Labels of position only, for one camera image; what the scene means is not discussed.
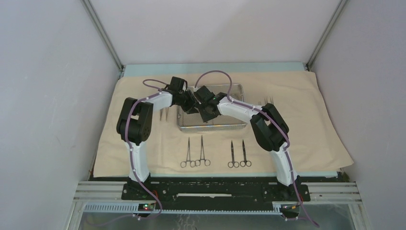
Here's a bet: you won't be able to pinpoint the metal surgical instrument tray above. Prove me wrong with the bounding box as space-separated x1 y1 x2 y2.
176 84 246 132

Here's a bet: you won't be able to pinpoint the metal hemostat clamp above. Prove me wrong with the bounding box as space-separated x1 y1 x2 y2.
194 136 211 167
180 138 196 168

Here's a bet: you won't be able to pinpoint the metal surgical scissors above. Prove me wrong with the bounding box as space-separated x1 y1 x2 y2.
240 140 252 167

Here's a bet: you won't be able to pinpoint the beige cloth wrap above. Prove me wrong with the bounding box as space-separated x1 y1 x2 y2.
93 71 353 177

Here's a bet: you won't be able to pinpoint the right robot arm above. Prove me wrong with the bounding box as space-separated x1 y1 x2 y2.
193 86 298 200

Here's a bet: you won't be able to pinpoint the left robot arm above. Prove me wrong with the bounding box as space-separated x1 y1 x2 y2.
116 77 199 200

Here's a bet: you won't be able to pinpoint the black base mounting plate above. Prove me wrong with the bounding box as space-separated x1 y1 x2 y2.
122 176 310 202

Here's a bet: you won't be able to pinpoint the aluminium frame rail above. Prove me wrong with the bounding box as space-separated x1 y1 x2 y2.
73 182 362 215

